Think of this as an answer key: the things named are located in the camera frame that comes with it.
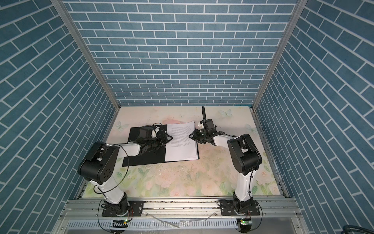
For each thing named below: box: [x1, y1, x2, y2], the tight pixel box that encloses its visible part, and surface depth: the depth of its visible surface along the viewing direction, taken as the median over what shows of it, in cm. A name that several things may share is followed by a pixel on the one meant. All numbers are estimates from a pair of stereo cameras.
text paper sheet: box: [165, 120, 199, 162], surface depth 99 cm
